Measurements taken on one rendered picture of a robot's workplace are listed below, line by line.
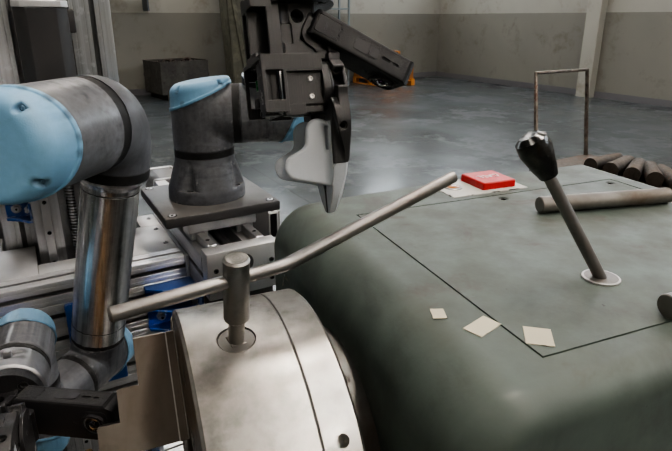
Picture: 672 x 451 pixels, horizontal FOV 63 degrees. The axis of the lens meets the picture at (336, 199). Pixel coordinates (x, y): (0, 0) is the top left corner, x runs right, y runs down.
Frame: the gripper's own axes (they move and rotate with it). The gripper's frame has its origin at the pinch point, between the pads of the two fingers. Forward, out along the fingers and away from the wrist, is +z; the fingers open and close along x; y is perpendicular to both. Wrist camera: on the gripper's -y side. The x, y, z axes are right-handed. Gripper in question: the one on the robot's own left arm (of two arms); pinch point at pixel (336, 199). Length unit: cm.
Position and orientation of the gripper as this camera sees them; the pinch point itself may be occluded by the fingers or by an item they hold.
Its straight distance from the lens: 54.7
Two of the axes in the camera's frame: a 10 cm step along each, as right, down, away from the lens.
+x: 3.7, 0.4, -9.3
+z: 1.0, 9.9, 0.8
